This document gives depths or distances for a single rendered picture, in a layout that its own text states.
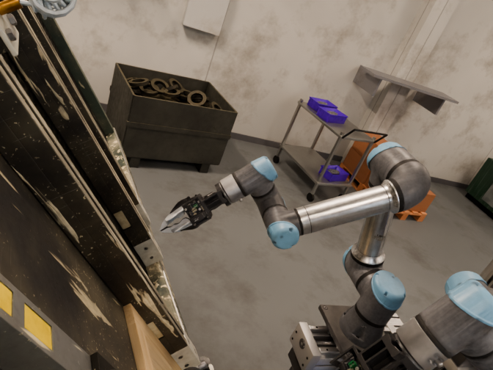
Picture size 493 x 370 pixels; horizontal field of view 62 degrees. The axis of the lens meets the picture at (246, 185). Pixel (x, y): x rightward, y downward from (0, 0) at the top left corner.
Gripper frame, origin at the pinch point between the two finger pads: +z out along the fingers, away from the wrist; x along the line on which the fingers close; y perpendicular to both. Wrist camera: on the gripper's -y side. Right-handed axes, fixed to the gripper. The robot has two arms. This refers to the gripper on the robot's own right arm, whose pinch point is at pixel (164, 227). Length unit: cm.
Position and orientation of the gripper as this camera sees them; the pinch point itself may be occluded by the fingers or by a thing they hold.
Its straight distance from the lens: 119.6
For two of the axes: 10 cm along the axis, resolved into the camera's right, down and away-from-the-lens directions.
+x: 5.1, 8.6, 1.0
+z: -8.6, 5.1, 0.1
